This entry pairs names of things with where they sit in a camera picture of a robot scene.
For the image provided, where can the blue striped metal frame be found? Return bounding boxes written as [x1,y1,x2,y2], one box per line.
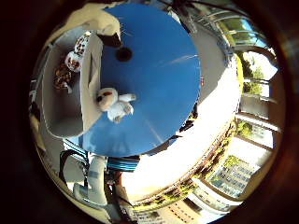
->
[63,139,142,173]

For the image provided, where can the round blue table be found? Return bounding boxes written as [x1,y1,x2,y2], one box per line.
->
[66,3,202,159]

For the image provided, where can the colourful toy pile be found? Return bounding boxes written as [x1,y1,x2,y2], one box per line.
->
[178,104,200,133]

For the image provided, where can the spotted white plush toy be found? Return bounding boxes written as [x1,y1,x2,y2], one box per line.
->
[64,31,93,73]

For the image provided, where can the white fabric storage bin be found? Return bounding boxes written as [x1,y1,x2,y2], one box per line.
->
[40,28,105,140]

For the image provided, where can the white dog plush toy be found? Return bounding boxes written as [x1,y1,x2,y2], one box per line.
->
[95,87,137,123]

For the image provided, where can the orange striped tiger plush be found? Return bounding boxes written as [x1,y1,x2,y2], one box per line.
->
[53,63,75,95]

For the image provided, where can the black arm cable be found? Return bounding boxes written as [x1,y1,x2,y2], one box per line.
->
[58,149,89,188]

